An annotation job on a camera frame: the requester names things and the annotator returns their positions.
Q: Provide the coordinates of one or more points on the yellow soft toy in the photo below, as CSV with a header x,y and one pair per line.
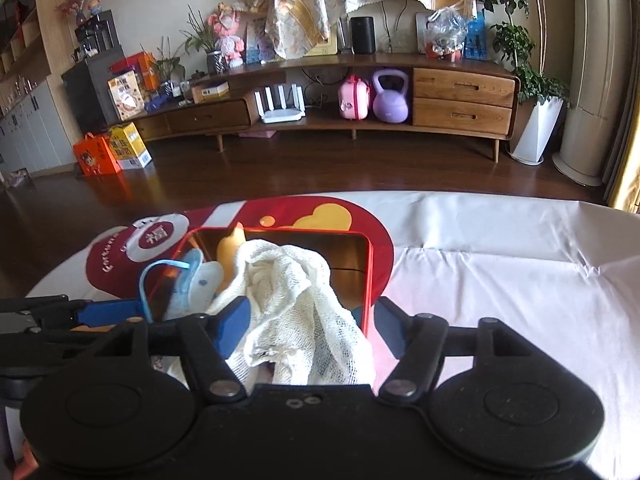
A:
x,y
230,260

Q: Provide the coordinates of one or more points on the printed tablecloth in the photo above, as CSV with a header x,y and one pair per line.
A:
x,y
500,270

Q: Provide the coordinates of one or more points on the black rack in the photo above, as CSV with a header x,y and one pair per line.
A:
x,y
97,35

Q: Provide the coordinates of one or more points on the orange red box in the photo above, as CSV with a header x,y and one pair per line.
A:
x,y
140,67

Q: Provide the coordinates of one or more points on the pink plush doll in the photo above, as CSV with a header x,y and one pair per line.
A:
x,y
227,35

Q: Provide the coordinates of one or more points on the picture frame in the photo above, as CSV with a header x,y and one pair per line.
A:
x,y
257,42

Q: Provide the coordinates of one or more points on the shell-shaped beige board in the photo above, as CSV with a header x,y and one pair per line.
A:
x,y
400,30

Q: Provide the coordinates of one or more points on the white router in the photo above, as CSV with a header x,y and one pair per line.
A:
x,y
279,107

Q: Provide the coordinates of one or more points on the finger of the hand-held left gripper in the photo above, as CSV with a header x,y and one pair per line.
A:
x,y
50,344
110,311

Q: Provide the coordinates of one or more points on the pink toy suitcase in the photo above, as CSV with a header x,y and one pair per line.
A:
x,y
354,100

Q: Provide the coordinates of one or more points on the red tin box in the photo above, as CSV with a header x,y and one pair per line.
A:
x,y
350,260

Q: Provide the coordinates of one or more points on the yellow carton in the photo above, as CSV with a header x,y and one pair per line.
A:
x,y
131,147

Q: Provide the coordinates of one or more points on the printed snack box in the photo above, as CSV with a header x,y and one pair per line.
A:
x,y
126,95

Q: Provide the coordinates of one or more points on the wooden wall shelving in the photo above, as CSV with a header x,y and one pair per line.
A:
x,y
30,60

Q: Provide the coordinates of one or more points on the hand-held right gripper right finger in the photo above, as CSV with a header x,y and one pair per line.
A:
x,y
389,324

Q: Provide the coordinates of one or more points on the orange gift bag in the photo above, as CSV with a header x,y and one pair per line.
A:
x,y
97,157

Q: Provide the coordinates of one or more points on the purple kettlebell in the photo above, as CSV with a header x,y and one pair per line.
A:
x,y
391,105

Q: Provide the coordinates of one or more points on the small potted plant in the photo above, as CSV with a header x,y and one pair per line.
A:
x,y
202,40

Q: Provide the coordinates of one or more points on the dried flower vase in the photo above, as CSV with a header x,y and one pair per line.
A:
x,y
72,7

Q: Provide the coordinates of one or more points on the blue bottle pack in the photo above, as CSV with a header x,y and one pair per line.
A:
x,y
476,37

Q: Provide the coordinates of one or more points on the covered floor air conditioner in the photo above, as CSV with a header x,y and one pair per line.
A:
x,y
592,85

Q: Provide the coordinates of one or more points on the dark wooden drawer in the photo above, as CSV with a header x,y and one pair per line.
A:
x,y
207,117

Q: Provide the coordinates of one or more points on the black cabinet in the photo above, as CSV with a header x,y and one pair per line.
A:
x,y
87,95

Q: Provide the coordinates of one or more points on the white planter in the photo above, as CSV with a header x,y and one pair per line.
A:
x,y
537,132

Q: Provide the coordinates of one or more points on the yellow curtain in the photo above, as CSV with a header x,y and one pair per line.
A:
x,y
627,170

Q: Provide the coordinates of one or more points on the light wooden drawer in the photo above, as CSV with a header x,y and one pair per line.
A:
x,y
462,87
460,116

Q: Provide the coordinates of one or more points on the wooden television cabinet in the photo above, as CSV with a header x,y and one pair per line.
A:
x,y
310,65

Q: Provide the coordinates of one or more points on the thin-leaf potted plant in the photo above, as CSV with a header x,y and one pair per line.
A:
x,y
167,67

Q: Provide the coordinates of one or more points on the clear plastic bag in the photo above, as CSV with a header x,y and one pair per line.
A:
x,y
444,35

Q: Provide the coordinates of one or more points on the small yellow white box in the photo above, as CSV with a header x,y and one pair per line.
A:
x,y
211,92

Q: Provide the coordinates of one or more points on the white mesh cloth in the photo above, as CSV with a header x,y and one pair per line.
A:
x,y
290,310

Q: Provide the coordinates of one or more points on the black speaker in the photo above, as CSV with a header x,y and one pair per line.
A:
x,y
362,35

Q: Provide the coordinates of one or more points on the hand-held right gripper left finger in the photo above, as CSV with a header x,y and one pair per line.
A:
x,y
231,317

